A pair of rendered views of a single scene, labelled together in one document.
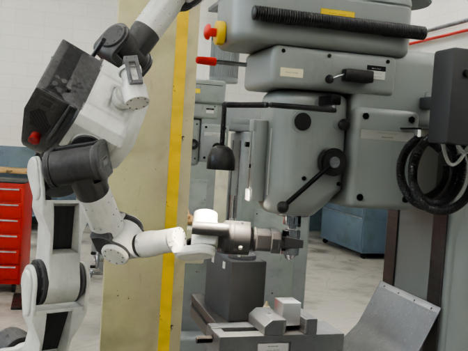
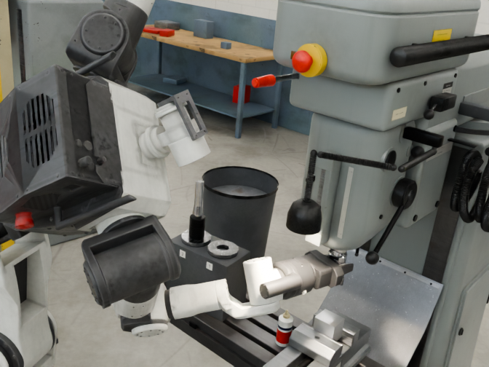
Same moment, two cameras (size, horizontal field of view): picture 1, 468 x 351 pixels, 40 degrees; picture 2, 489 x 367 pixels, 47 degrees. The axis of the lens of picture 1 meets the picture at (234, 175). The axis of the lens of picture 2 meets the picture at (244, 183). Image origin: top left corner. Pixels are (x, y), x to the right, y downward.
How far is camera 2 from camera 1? 121 cm
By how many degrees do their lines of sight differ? 39
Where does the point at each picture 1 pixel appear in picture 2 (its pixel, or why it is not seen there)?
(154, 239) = (200, 303)
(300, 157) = (381, 196)
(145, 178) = not seen: outside the picture
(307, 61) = (410, 96)
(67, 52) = (70, 88)
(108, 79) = (125, 115)
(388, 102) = (443, 115)
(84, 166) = (160, 274)
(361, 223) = not seen: hidden behind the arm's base
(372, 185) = (423, 202)
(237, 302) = not seen: hidden behind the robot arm
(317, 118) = (398, 151)
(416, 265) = (405, 241)
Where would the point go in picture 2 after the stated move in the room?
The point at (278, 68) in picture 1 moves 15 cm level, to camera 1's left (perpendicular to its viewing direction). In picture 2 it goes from (391, 113) to (332, 119)
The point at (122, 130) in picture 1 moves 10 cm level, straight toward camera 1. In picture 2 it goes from (166, 192) to (199, 212)
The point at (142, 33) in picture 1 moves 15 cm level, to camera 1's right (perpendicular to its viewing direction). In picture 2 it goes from (134, 21) to (201, 22)
